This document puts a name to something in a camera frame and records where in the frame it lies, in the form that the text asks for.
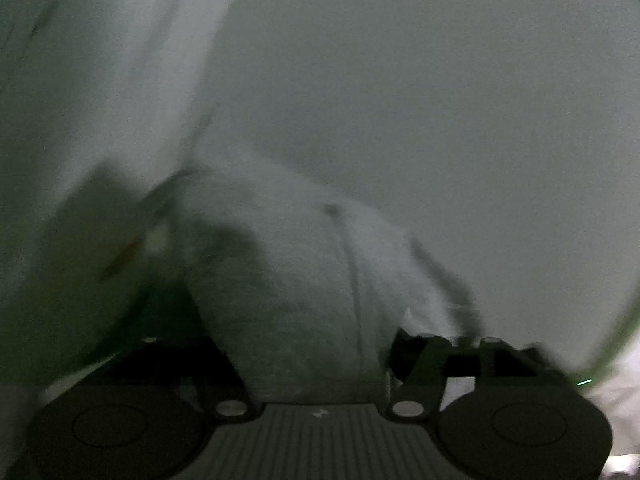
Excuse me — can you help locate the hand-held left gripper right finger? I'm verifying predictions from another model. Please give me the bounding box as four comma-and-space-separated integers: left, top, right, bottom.
387, 329, 581, 421

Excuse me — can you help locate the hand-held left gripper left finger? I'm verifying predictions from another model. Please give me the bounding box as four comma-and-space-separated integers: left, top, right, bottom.
107, 336, 262, 421

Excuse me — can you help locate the grey zip hoodie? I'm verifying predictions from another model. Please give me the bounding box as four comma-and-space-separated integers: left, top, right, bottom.
150, 160, 481, 406

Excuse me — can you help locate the carrot printed bed sheet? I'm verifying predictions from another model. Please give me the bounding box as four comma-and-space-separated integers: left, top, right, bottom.
0, 0, 251, 391

